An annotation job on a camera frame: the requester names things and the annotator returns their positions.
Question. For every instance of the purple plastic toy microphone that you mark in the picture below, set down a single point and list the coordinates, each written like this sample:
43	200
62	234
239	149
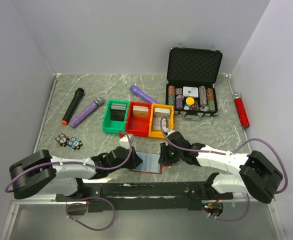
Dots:
138	92

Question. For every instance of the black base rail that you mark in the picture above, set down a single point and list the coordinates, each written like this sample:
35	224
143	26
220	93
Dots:
150	195

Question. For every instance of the black poker chip case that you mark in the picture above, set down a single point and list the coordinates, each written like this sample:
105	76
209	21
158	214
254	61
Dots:
192	67

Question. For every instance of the blue owl card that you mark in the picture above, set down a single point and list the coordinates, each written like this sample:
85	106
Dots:
75	143

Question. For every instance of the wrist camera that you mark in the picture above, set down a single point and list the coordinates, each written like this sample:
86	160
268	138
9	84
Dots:
124	141
167	131

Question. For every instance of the green plastic card bin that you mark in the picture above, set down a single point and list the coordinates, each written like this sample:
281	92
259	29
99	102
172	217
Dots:
115	116

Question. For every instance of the white playing card deck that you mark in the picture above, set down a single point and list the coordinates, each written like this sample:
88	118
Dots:
189	91

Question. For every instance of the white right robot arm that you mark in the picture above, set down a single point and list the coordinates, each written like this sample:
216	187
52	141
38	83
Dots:
246	173

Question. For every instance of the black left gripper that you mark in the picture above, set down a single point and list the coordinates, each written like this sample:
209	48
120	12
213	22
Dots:
135	160

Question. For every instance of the black toy microphone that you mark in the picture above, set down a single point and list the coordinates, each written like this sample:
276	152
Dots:
78	95

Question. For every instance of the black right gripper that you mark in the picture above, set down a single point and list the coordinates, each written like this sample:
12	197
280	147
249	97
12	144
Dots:
164	158

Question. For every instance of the red owl card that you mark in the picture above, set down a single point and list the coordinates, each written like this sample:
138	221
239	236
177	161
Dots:
62	140

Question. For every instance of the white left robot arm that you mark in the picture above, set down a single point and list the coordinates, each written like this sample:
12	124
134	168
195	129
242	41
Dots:
42	172

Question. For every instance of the red leather card holder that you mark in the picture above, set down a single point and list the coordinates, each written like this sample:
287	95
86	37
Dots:
150	163

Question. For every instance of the yellow poker dealer chip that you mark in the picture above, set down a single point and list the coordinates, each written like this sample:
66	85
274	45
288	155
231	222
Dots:
190	101

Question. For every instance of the red plastic card bin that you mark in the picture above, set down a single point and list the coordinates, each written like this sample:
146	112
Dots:
138	118

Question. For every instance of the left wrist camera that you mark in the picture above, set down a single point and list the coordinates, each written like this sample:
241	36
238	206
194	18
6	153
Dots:
124	141

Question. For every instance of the purple glitter toy microphone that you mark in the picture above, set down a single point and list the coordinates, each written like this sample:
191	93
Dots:
93	106

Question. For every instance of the yellow plastic card bin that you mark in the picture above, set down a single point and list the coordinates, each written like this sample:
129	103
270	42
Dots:
161	115

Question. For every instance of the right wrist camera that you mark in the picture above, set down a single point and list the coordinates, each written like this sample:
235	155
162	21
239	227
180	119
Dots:
167	131

